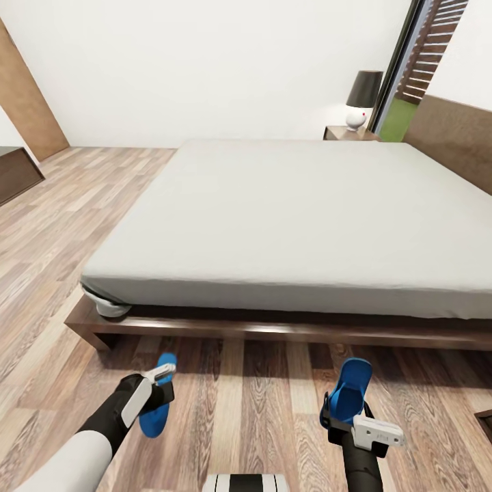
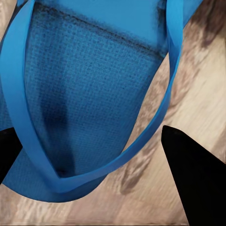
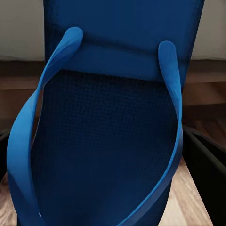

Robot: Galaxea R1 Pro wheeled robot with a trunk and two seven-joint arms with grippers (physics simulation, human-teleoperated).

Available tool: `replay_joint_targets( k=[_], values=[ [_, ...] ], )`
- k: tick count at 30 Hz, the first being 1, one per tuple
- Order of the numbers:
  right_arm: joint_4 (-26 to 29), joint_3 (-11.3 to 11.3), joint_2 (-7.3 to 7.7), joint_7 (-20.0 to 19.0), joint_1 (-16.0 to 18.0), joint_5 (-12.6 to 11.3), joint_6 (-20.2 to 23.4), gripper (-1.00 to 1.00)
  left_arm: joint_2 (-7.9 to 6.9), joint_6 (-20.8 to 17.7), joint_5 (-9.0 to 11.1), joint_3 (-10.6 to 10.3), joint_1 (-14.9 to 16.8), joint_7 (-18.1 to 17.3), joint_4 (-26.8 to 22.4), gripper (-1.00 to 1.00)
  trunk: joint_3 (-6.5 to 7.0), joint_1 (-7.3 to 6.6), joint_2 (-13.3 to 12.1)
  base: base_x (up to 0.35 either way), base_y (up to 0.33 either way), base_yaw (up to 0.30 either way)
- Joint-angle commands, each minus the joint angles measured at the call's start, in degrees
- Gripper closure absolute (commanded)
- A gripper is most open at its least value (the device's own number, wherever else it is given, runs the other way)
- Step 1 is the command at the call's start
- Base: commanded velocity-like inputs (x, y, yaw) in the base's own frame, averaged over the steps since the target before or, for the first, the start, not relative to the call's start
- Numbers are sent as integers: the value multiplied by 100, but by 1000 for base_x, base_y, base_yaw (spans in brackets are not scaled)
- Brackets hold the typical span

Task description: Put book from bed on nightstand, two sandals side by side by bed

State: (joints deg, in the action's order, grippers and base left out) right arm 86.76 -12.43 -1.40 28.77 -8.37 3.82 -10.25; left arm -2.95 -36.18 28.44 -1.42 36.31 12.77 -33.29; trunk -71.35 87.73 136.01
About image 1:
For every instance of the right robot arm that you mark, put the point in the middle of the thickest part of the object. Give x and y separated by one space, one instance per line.
362 445

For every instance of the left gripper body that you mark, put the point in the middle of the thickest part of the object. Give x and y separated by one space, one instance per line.
164 395

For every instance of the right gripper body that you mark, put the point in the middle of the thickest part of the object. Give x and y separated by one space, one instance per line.
356 459

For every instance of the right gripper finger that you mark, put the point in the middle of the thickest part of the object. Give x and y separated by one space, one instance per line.
367 411
325 413

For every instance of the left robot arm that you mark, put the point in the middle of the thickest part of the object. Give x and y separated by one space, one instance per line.
80 464

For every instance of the sandal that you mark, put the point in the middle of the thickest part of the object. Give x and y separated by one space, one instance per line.
152 423
347 399

